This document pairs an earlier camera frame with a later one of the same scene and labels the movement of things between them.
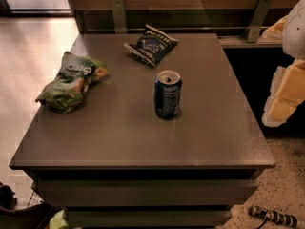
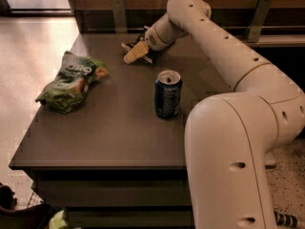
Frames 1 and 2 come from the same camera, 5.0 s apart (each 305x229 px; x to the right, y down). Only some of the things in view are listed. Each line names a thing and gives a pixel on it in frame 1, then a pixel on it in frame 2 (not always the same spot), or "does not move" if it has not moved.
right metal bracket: [254, 25] does not move
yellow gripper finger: [291, 93] → [139, 50]
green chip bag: [67, 90] does not move
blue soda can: [168, 86] does not move
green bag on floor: [57, 221] does not move
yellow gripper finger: [276, 28] → [147, 29]
